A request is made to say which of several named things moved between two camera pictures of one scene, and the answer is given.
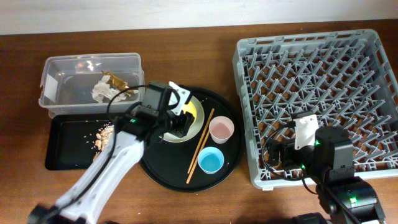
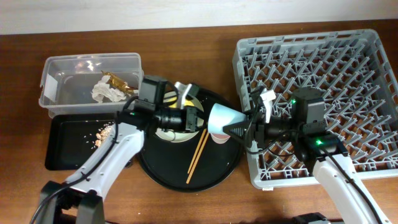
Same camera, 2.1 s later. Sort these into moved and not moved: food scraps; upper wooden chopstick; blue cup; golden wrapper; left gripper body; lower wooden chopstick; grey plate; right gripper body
Moved: left gripper body; blue cup; right gripper body
Not moved: food scraps; golden wrapper; lower wooden chopstick; upper wooden chopstick; grey plate
